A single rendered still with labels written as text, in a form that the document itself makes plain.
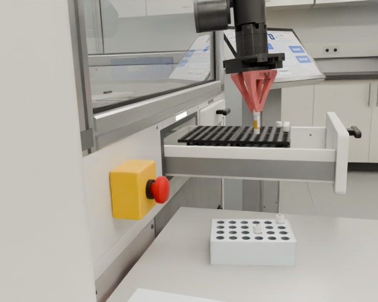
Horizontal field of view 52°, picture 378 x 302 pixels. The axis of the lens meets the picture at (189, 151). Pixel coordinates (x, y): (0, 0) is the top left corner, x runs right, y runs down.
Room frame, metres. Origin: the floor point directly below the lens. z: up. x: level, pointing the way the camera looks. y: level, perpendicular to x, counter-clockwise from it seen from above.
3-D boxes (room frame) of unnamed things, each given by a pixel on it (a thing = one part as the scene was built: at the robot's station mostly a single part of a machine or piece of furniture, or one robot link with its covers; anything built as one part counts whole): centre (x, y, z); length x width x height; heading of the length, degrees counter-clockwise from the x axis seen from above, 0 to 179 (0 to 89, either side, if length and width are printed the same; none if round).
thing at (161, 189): (0.54, 0.05, 0.88); 0.04 x 0.03 x 0.04; 164
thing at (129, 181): (0.55, 0.08, 0.88); 0.07 x 0.05 x 0.07; 164
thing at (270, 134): (0.84, -0.11, 0.87); 0.22 x 0.18 x 0.06; 74
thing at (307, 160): (0.84, -0.10, 0.86); 0.40 x 0.26 x 0.06; 74
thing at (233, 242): (0.56, -0.09, 0.78); 0.12 x 0.08 x 0.04; 84
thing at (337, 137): (0.78, -0.30, 0.87); 0.29 x 0.02 x 0.11; 164
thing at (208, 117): (1.17, -0.08, 0.87); 0.29 x 0.02 x 0.11; 164
